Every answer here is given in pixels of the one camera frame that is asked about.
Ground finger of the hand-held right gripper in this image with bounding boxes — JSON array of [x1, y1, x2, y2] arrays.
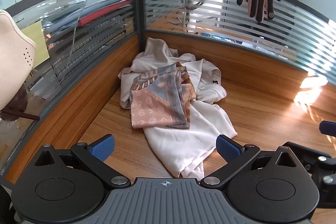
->
[[319, 120, 336, 137], [283, 141, 336, 170]]

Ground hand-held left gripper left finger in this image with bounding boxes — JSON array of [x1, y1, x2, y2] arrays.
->
[[34, 134, 131, 189]]

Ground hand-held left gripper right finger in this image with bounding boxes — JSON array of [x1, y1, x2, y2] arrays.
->
[[200, 134, 300, 189]]

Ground white garment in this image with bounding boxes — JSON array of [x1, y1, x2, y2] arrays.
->
[[117, 37, 238, 179]]

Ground pink grey patterned scarf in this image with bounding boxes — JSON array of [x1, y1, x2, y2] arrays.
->
[[130, 62, 197, 130]]

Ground yellow paper sheet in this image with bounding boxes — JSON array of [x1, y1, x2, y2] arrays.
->
[[21, 21, 50, 67]]

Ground beige chair back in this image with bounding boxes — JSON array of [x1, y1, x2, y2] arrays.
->
[[0, 10, 37, 111]]

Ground red folder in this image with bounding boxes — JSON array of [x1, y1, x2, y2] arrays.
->
[[79, 0, 132, 27]]

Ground black wire mesh rack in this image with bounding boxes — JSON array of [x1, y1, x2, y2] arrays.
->
[[47, 18, 132, 80]]

